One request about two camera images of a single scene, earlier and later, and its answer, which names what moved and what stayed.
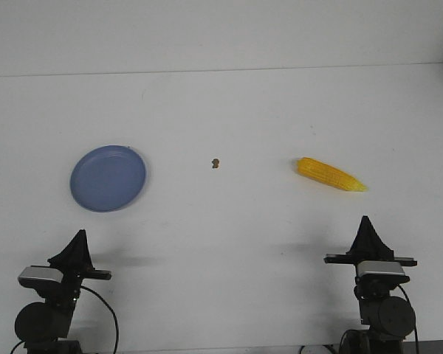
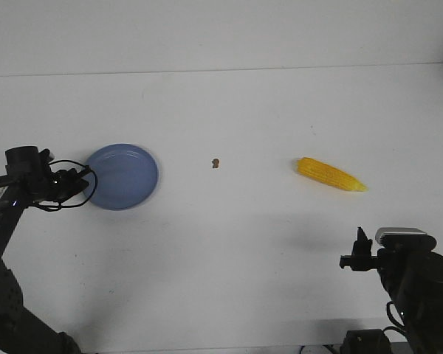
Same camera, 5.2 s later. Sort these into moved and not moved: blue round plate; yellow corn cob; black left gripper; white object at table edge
Moved: blue round plate; black left gripper
Not moved: yellow corn cob; white object at table edge
